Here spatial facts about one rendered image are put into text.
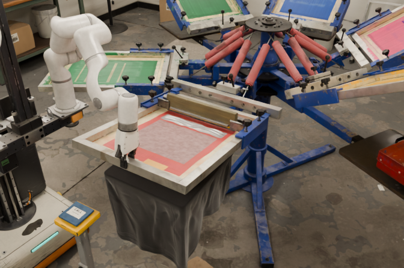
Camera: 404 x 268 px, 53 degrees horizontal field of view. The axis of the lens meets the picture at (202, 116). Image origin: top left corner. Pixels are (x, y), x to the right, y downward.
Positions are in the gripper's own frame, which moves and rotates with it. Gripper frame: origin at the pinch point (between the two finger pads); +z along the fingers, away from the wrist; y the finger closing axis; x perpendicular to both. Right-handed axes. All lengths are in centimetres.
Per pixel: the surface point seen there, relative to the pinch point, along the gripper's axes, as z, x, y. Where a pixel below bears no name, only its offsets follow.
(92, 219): 22.1, -5.5, 14.6
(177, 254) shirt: 51, 18, -15
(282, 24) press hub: -39, 8, -140
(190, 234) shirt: 42, 21, -22
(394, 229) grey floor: 90, 106, -161
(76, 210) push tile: 20.3, -12.8, 15.8
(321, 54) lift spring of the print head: -23, 34, -150
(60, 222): 23.1, -15.0, 22.4
